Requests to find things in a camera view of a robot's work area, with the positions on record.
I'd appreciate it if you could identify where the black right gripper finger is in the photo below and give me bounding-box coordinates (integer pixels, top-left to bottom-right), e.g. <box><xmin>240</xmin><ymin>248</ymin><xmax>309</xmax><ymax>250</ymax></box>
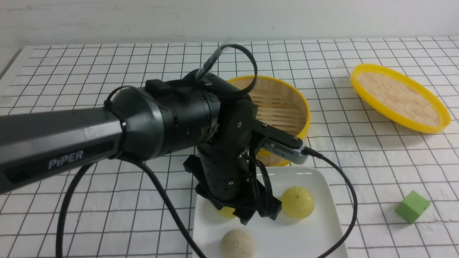
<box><xmin>235</xmin><ymin>210</ymin><xmax>256</xmax><ymax>225</ymax></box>

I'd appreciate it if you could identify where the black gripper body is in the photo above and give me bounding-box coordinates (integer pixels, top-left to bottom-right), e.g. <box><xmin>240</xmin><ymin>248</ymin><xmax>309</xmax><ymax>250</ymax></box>
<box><xmin>183</xmin><ymin>137</ymin><xmax>274</xmax><ymax>212</ymax></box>

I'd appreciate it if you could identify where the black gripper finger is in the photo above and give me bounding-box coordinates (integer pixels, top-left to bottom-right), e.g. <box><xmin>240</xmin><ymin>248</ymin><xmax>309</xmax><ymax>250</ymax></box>
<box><xmin>259</xmin><ymin>195</ymin><xmax>282</xmax><ymax>221</ymax></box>

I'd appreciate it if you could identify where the yellow steamed bun front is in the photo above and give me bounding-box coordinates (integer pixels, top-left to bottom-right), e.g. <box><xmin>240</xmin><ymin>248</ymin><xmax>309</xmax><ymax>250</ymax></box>
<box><xmin>218</xmin><ymin>207</ymin><xmax>235</xmax><ymax>218</ymax></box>

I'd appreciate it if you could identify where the yellow steamed bun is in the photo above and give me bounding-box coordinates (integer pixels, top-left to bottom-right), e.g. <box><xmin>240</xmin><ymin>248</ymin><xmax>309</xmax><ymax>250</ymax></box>
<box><xmin>218</xmin><ymin>207</ymin><xmax>235</xmax><ymax>218</ymax></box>
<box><xmin>281</xmin><ymin>186</ymin><xmax>315</xmax><ymax>220</ymax></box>

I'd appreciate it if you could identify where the white steamed bun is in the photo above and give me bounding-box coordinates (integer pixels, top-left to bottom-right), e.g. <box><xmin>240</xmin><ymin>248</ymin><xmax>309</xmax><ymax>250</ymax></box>
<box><xmin>219</xmin><ymin>230</ymin><xmax>255</xmax><ymax>258</ymax></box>

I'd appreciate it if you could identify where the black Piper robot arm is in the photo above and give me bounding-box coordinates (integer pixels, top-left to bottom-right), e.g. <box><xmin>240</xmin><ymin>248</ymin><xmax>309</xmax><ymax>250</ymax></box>
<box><xmin>0</xmin><ymin>72</ymin><xmax>281</xmax><ymax>224</ymax></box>

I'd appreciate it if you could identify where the white square plate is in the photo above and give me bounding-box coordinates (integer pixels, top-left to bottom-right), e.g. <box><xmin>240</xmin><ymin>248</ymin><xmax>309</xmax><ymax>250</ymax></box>
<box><xmin>193</xmin><ymin>166</ymin><xmax>343</xmax><ymax>258</ymax></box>

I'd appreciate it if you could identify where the yellow-rimmed bamboo steamer basket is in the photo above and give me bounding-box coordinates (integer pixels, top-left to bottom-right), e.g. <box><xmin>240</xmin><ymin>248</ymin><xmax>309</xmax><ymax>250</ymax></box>
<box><xmin>216</xmin><ymin>76</ymin><xmax>310</xmax><ymax>167</ymax></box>

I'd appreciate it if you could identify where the checkered white tablecloth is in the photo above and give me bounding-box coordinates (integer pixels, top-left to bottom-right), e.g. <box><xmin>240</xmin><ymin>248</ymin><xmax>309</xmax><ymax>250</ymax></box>
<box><xmin>1</xmin><ymin>37</ymin><xmax>459</xmax><ymax>258</ymax></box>

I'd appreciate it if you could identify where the green cube block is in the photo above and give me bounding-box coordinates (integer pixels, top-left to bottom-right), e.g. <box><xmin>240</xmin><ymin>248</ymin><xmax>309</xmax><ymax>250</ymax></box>
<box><xmin>395</xmin><ymin>191</ymin><xmax>431</xmax><ymax>224</ymax></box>

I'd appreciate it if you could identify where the yellow-rimmed bamboo steamer lid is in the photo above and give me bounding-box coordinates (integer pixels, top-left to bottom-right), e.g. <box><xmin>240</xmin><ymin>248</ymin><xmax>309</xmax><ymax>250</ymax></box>
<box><xmin>350</xmin><ymin>63</ymin><xmax>451</xmax><ymax>134</ymax></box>

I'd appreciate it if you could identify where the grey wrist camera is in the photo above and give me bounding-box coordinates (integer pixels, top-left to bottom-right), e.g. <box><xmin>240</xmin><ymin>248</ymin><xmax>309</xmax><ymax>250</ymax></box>
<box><xmin>249</xmin><ymin>120</ymin><xmax>308</xmax><ymax>164</ymax></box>

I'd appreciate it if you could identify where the black camera cable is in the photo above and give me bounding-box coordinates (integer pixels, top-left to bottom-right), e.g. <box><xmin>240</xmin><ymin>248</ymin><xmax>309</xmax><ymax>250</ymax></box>
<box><xmin>56</xmin><ymin>44</ymin><xmax>358</xmax><ymax>258</ymax></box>

